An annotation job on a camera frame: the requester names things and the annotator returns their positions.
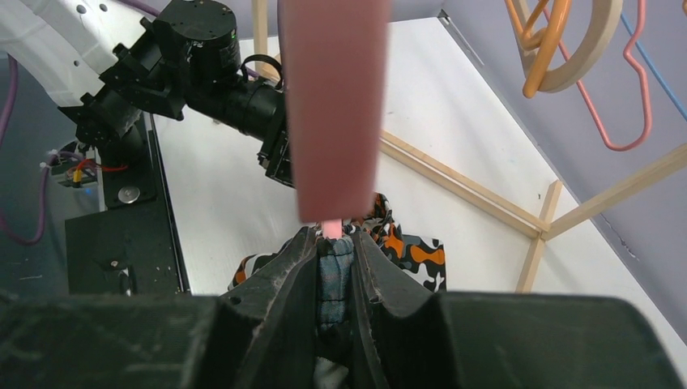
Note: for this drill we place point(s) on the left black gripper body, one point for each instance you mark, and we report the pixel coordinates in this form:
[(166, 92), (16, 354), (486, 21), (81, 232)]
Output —
[(274, 155)]

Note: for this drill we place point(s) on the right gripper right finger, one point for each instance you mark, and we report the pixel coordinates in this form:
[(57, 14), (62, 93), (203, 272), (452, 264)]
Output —
[(510, 343)]

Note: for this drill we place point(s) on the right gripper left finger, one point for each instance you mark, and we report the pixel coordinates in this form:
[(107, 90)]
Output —
[(161, 338)]

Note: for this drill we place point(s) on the pink plastic hanger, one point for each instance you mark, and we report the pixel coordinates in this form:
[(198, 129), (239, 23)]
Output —
[(334, 54)]

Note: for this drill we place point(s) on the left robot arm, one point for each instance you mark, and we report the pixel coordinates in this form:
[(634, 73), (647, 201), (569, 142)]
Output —
[(104, 64)]

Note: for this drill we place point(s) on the orange plastic hanger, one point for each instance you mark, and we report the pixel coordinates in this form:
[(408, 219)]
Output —
[(538, 36)]

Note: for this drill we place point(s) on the beige wooden hanger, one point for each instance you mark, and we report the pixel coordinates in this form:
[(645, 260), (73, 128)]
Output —
[(605, 16)]

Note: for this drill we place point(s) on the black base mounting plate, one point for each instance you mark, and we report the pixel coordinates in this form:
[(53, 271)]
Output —
[(131, 247)]

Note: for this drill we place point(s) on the wooden clothes rack frame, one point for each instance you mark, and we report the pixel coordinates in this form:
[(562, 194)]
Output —
[(538, 228)]

